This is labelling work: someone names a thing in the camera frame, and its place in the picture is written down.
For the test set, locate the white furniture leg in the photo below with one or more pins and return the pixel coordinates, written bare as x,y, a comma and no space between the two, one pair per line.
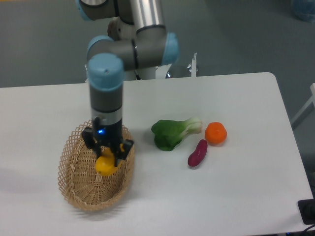
305,110

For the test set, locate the purple sweet potato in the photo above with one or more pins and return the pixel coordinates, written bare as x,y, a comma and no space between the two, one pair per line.
199,154

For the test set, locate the blue object in corner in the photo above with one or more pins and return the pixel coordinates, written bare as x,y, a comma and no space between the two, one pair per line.
304,10

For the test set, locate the woven wicker basket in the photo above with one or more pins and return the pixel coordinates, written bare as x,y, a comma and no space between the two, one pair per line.
80,184

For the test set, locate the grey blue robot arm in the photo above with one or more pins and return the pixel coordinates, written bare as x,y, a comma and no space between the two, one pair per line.
109,59

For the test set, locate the orange tangerine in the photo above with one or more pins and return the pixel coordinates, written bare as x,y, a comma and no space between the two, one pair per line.
215,133

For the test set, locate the green bok choy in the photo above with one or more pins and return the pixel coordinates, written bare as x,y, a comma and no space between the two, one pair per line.
169,133

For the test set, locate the black device at table edge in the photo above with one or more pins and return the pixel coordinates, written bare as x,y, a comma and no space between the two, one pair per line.
307,211

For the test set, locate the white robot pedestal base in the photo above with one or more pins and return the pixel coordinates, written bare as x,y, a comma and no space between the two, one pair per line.
117,29

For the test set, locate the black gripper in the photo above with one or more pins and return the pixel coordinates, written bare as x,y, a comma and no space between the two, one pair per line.
108,136

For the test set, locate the yellow mango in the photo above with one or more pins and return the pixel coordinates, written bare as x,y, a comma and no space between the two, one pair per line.
105,165

